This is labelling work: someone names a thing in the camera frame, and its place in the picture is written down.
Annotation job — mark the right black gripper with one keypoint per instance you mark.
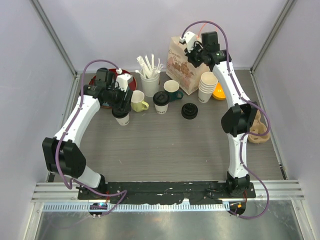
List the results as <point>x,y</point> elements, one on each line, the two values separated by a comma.
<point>189,55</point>

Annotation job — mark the white straw holder cup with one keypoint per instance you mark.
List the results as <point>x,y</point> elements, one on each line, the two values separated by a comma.
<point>150,86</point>

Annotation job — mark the printed paper takeout bag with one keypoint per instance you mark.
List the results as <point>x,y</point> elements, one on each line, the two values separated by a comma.
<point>179,69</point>

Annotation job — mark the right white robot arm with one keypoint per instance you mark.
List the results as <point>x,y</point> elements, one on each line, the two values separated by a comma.
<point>239,117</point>

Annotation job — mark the stack of black cup lids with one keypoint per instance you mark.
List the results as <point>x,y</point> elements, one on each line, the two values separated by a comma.
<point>189,111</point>

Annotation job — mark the wrapped white straw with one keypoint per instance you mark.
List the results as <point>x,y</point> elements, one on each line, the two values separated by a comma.
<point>149,69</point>

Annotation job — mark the red round tray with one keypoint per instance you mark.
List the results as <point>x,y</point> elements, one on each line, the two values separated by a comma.
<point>132,84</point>

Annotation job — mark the stack of white paper cups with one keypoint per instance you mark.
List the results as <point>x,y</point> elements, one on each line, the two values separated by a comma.
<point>206,87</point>

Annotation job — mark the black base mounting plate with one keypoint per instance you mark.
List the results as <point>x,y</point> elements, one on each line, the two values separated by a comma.
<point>174,192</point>

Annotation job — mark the white paper cup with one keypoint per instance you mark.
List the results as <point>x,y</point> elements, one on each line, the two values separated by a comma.
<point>161,109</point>
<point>123,121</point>

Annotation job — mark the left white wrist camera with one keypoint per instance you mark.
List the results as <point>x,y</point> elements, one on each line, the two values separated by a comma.
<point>123,81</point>

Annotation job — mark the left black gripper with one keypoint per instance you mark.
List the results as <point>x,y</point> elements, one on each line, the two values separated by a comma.
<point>126,102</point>

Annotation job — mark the brown cardboard cup carrier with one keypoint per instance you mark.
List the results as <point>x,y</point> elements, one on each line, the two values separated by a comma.
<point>259,128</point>

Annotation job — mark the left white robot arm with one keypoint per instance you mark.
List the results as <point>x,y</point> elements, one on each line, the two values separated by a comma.
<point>62,152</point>

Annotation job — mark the yellow mug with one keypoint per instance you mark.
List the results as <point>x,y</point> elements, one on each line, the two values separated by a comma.
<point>138,103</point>

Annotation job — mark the orange bowl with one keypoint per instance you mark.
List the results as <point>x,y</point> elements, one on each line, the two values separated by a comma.
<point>218,93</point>

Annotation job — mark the black lid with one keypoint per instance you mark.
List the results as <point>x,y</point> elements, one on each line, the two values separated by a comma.
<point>119,114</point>
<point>161,98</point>

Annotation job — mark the dark green mug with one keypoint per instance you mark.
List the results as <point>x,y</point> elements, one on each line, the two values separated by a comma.
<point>171,87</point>

